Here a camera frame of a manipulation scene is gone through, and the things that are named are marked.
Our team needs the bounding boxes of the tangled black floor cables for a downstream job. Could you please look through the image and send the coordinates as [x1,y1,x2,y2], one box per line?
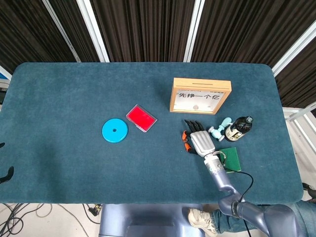
[0,202,54,237]

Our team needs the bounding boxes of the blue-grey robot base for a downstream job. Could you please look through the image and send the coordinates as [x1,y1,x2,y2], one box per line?
[98,203,205,237]

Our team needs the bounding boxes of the dark glass bottle with label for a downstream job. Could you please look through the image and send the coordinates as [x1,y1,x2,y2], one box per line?
[224,115,254,143]

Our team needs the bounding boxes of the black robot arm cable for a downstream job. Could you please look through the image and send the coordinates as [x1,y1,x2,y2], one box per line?
[223,169,255,237]

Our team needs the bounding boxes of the white aluminium frame post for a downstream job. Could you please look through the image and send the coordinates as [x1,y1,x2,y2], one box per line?
[76,0,110,63]
[271,21,316,76]
[183,0,206,63]

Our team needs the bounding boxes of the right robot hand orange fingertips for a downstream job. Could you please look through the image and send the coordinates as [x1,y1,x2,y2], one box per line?
[182,119,216,158]

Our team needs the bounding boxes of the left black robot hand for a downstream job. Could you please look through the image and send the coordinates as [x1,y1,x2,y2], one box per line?
[0,142,15,184]

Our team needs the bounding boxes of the beige sneaker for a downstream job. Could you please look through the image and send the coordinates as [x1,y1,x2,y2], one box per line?
[187,208,218,235]

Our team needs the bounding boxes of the blue disc with hole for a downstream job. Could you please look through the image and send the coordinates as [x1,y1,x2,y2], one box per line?
[101,118,129,143]

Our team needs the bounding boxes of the teal table cloth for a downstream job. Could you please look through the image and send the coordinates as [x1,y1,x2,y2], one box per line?
[0,61,304,205]

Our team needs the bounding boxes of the white aluminium frame rails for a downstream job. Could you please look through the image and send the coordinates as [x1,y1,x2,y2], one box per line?
[282,102,316,149]

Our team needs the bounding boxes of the white blue panel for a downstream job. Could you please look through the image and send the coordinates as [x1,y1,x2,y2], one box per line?
[0,65,12,104]

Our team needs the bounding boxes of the black chair caster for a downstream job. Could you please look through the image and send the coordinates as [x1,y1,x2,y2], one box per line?
[302,182,316,198]

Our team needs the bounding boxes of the red card in clear case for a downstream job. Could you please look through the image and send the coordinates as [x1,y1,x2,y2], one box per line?
[125,104,158,133]

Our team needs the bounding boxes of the blue jeans leg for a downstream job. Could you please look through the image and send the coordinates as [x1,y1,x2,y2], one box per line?
[211,200,316,234]

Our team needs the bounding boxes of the black floor cable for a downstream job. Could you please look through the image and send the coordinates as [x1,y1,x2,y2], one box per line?
[56,203,101,237]

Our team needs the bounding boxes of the light blue toy dumbbell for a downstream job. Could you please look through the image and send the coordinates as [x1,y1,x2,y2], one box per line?
[206,117,233,142]

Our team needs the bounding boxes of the green yellow sponge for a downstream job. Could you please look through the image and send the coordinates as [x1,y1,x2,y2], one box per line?
[216,147,242,174]

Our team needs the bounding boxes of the black pleated curtain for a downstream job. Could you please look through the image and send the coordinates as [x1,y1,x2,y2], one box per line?
[0,0,316,109]

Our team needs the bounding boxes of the black power plug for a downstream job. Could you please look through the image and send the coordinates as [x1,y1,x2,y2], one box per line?
[88,203,103,217]

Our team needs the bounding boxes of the thin grey frame post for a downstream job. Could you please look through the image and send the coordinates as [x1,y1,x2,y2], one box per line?
[41,0,81,63]

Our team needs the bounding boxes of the wooden coin box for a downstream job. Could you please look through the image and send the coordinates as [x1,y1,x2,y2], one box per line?
[169,77,233,115]

